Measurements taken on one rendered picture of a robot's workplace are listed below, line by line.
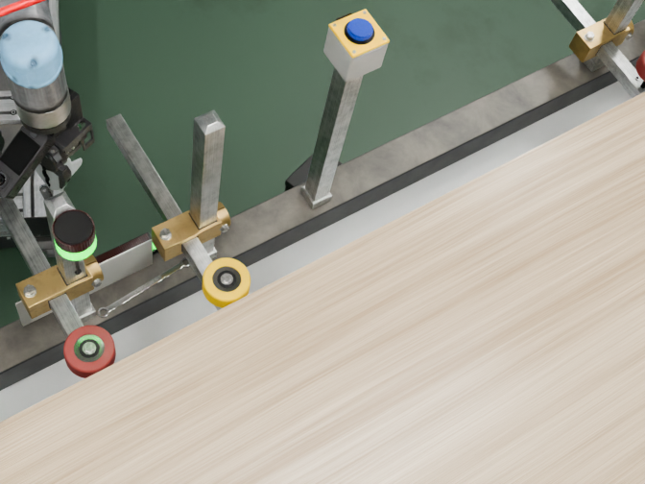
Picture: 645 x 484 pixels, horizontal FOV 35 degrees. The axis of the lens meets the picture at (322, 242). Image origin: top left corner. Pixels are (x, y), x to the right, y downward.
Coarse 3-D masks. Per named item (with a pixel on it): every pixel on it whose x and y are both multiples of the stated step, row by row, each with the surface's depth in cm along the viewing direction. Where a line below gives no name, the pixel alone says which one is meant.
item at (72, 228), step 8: (64, 216) 148; (72, 216) 148; (80, 216) 148; (56, 224) 147; (64, 224) 147; (72, 224) 147; (80, 224) 148; (88, 224) 148; (56, 232) 146; (64, 232) 147; (72, 232) 147; (80, 232) 147; (88, 232) 147; (64, 240) 146; (72, 240) 146; (80, 240) 146; (80, 272) 166
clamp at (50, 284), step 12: (84, 264) 171; (96, 264) 171; (36, 276) 169; (48, 276) 169; (60, 276) 170; (96, 276) 172; (36, 288) 168; (48, 288) 168; (60, 288) 169; (72, 288) 169; (84, 288) 172; (24, 300) 167; (36, 300) 167; (48, 300) 168; (36, 312) 169
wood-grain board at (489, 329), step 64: (576, 128) 194; (640, 128) 196; (448, 192) 184; (512, 192) 186; (576, 192) 188; (640, 192) 190; (384, 256) 176; (448, 256) 178; (512, 256) 180; (576, 256) 181; (640, 256) 183; (256, 320) 168; (320, 320) 169; (384, 320) 171; (448, 320) 172; (512, 320) 174; (576, 320) 176; (640, 320) 177; (128, 384) 160; (192, 384) 161; (256, 384) 163; (320, 384) 164; (384, 384) 166; (448, 384) 167; (512, 384) 169; (576, 384) 170; (640, 384) 172; (0, 448) 153; (64, 448) 154; (128, 448) 155; (192, 448) 157; (256, 448) 158; (320, 448) 159; (384, 448) 161; (448, 448) 162; (512, 448) 164; (576, 448) 165; (640, 448) 167
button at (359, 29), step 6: (360, 18) 157; (348, 24) 156; (354, 24) 156; (360, 24) 156; (366, 24) 156; (348, 30) 156; (354, 30) 155; (360, 30) 156; (366, 30) 156; (372, 30) 156; (354, 36) 155; (360, 36) 155; (366, 36) 155
